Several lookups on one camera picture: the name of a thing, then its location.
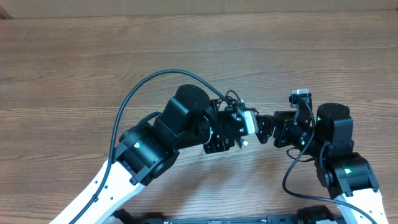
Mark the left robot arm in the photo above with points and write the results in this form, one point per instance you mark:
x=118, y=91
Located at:
x=147, y=150

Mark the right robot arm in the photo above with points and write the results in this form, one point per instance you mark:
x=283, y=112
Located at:
x=326, y=137

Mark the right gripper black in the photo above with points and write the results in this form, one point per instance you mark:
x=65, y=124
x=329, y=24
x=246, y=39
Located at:
x=282, y=130

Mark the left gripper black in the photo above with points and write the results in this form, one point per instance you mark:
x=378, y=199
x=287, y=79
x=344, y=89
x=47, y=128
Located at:
x=222, y=137

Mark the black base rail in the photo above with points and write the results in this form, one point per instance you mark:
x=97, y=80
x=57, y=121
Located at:
x=315, y=214

